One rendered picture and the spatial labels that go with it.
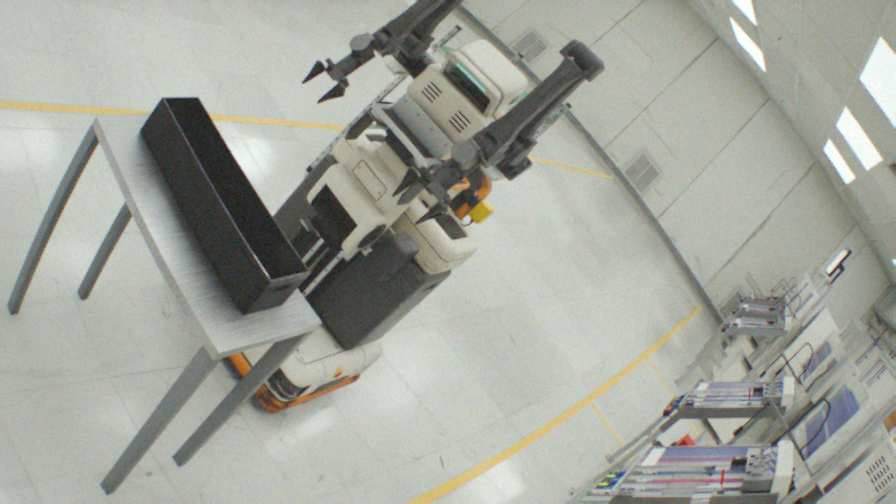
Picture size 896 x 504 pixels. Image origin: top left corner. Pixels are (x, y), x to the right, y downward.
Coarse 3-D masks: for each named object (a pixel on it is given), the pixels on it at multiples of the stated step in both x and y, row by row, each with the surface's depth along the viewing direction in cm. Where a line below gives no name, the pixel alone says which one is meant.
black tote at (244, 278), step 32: (160, 128) 179; (192, 128) 195; (160, 160) 179; (192, 160) 175; (224, 160) 191; (192, 192) 175; (224, 192) 191; (256, 192) 188; (192, 224) 176; (224, 224) 172; (256, 224) 188; (224, 256) 173; (256, 256) 189; (288, 256) 185; (256, 288) 170; (288, 288) 181
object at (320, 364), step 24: (312, 336) 293; (240, 360) 278; (288, 360) 272; (312, 360) 282; (336, 360) 294; (360, 360) 310; (264, 384) 276; (288, 384) 271; (312, 384) 280; (336, 384) 310
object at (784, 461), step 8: (784, 448) 263; (792, 448) 261; (784, 456) 252; (792, 456) 250; (776, 464) 244; (784, 464) 242; (792, 464) 240; (776, 472) 234; (784, 472) 233; (776, 480) 230; (784, 480) 229; (776, 488) 230; (784, 488) 229; (784, 496) 228
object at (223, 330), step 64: (128, 128) 178; (64, 192) 175; (128, 192) 164; (192, 256) 170; (192, 320) 158; (256, 320) 175; (320, 320) 197; (192, 384) 160; (256, 384) 203; (128, 448) 174; (192, 448) 217
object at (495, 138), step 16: (560, 64) 214; (576, 64) 214; (544, 80) 216; (560, 80) 214; (528, 96) 218; (544, 96) 216; (512, 112) 220; (528, 112) 218; (496, 128) 222; (512, 128) 220; (480, 144) 223; (496, 144) 222
